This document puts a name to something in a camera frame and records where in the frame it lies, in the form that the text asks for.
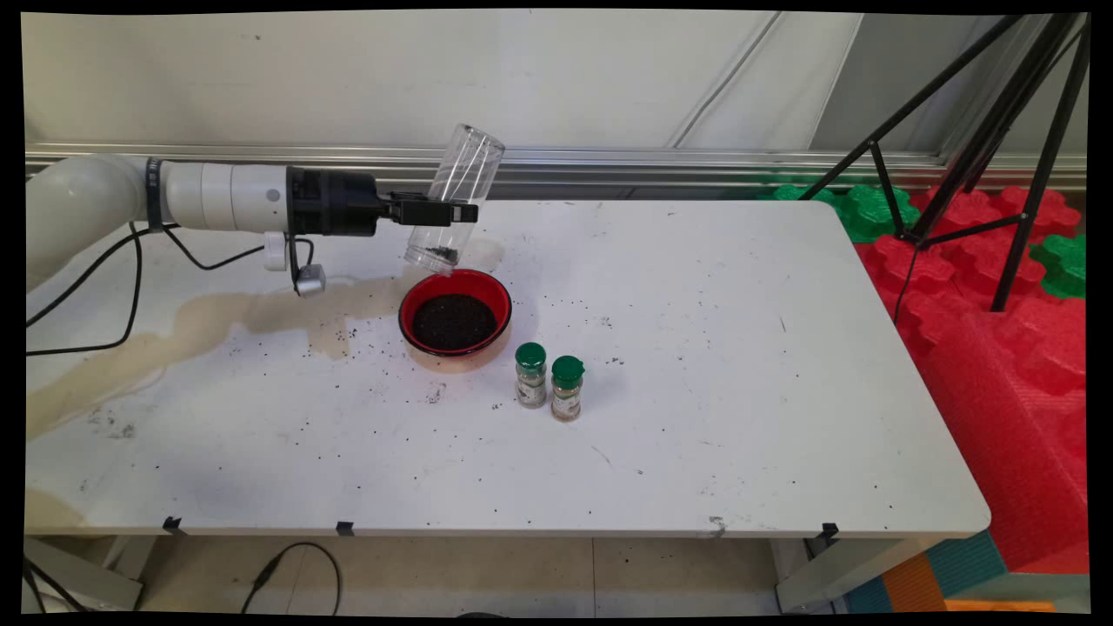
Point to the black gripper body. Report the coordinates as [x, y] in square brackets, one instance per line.
[335, 202]

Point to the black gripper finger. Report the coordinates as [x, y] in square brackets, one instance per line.
[407, 196]
[439, 213]

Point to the black seeds heap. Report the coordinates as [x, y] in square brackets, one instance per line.
[454, 322]
[443, 254]

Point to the clear plastic jar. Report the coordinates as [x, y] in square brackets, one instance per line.
[469, 169]

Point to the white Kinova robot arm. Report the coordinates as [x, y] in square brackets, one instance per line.
[104, 196]

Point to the red bowl with black rim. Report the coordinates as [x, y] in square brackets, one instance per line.
[452, 283]

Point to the spice jar with green lid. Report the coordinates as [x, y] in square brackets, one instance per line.
[567, 387]
[531, 374]

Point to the green foam puzzle piece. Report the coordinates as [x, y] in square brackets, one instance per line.
[856, 213]
[1065, 269]

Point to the grey metal table leg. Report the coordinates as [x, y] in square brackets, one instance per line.
[835, 574]
[96, 591]

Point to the red foam puzzle mat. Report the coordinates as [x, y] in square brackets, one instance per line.
[948, 269]

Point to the black tripod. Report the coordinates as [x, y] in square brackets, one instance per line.
[991, 139]

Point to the orange foam mat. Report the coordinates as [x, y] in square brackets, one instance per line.
[913, 587]

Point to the large red foam block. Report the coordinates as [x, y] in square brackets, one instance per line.
[1017, 417]

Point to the teal foam mat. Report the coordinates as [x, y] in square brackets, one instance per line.
[965, 561]

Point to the orange foam strip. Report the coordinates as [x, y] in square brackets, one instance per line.
[1000, 606]

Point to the aluminium wall rail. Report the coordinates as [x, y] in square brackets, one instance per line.
[652, 163]

